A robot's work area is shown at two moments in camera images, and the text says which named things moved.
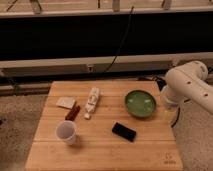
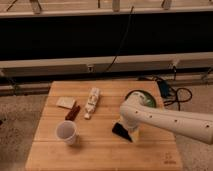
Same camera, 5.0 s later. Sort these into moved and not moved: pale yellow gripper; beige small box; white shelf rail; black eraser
Moved: pale yellow gripper
Not moved: white shelf rail; beige small box; black eraser
